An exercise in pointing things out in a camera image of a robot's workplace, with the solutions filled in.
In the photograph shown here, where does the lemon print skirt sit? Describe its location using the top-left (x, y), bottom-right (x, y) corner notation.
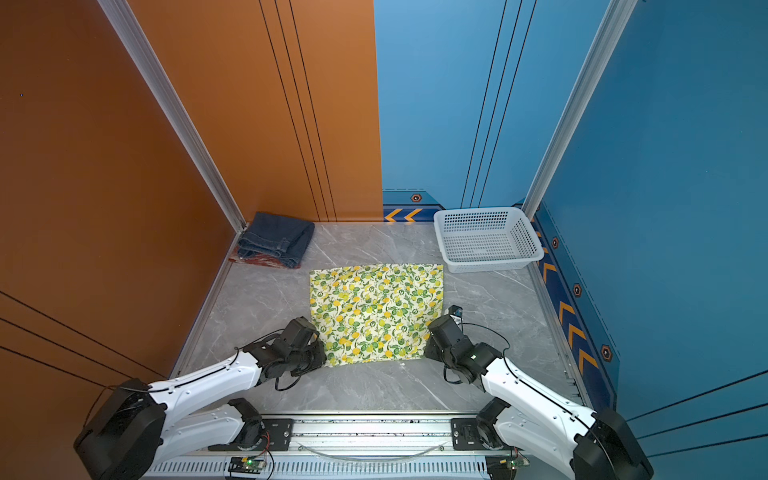
top-left (309, 264), bottom-right (444, 367)

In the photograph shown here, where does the red plaid skirt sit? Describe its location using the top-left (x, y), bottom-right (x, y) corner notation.
top-left (228, 253), bottom-right (284, 268)

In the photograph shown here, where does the white plastic laundry basket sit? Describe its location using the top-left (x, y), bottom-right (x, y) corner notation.
top-left (433, 207), bottom-right (544, 274)

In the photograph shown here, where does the dark blue denim skirt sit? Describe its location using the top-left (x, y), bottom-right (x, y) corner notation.
top-left (237, 212), bottom-right (315, 269)

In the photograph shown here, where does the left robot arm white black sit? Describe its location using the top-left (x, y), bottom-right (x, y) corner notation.
top-left (74, 317), bottom-right (326, 479)

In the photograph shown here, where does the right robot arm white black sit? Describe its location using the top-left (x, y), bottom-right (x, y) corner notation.
top-left (425, 315), bottom-right (654, 479)

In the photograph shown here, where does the left green circuit board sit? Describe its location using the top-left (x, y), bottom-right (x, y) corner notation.
top-left (227, 456), bottom-right (269, 479)

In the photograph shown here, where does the green circuit board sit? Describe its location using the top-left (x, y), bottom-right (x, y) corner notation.
top-left (485, 456), bottom-right (530, 480)
top-left (227, 456), bottom-right (269, 479)

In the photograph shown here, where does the right green circuit board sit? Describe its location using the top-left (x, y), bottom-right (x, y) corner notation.
top-left (485, 456), bottom-right (530, 480)

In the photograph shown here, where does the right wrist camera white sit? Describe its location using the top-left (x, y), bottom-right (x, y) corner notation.
top-left (447, 305), bottom-right (463, 324)

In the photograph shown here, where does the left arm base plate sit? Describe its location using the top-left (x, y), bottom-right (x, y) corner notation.
top-left (207, 418), bottom-right (294, 453)

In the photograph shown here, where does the aluminium front rail frame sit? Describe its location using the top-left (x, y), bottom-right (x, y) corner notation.
top-left (107, 411), bottom-right (637, 480)

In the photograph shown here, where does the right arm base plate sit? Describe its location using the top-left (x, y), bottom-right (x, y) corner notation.
top-left (450, 417), bottom-right (523, 454)

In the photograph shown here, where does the grey cable on rail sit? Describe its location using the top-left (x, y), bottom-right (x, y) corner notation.
top-left (298, 444), bottom-right (445, 463)

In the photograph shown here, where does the left aluminium corner post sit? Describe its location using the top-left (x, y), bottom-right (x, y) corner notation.
top-left (98, 0), bottom-right (246, 233)

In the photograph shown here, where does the aluminium corner post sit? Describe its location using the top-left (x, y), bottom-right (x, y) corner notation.
top-left (98, 0), bottom-right (246, 233)
top-left (523, 0), bottom-right (638, 220)

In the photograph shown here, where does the right aluminium corner post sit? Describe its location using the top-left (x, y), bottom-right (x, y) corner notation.
top-left (523, 0), bottom-right (638, 220)

